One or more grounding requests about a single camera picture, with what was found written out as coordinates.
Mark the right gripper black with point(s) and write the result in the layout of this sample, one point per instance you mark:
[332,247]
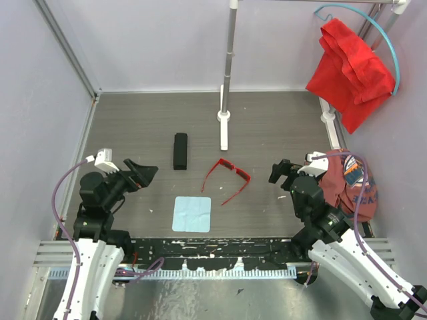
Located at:
[283,168]

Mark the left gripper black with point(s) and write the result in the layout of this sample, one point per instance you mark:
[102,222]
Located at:
[142,174]

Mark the black sunglasses case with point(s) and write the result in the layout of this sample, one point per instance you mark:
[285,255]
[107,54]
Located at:
[180,151]

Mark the light blue cleaning cloth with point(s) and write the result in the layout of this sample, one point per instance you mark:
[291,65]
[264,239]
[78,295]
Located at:
[192,214]

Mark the red sunglasses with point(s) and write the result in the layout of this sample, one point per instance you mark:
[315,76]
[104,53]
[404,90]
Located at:
[231,167]

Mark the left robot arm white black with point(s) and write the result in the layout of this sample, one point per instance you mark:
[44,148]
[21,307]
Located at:
[98,249]

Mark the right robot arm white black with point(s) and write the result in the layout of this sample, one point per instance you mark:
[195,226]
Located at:
[332,240]

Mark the white rack foot right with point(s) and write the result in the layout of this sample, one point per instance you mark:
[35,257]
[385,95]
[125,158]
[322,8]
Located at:
[328,117]

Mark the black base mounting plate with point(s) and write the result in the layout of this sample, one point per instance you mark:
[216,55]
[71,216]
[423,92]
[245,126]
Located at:
[219,253]

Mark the red cloth on hanger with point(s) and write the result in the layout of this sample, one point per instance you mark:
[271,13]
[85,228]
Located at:
[350,76]

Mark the teal clothes hanger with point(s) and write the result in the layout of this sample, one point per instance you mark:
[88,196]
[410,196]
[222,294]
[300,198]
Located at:
[380,30]

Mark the silver garment rack pole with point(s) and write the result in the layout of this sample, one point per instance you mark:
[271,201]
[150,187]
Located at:
[398,6]

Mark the silver right rack pole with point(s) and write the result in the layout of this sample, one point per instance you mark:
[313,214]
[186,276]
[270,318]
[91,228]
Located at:
[375,12]

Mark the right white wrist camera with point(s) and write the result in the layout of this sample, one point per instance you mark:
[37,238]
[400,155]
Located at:
[316,164]

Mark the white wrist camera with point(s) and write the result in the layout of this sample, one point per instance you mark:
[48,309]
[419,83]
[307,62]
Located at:
[316,164]
[103,161]

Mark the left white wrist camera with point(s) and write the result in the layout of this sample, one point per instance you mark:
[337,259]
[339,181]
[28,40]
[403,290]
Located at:
[103,161]

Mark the aluminium frame rail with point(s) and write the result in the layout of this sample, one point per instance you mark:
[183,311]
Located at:
[65,45]

